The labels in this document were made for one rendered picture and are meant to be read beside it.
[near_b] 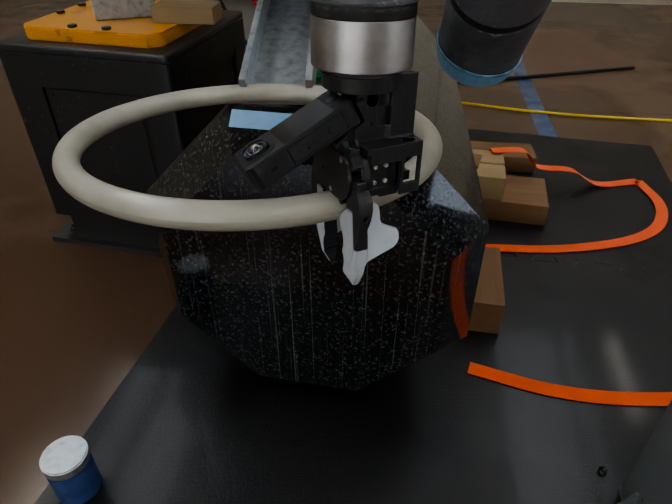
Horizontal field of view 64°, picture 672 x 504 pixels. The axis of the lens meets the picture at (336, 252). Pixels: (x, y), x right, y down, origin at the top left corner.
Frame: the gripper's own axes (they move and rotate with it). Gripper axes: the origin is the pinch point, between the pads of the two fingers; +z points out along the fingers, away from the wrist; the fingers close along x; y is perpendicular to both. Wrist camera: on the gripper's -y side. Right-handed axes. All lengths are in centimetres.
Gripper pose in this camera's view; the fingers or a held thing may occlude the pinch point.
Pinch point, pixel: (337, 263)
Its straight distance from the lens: 57.6
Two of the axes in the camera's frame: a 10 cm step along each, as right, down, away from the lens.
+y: 8.8, -2.4, 4.1
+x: -4.7, -4.7, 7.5
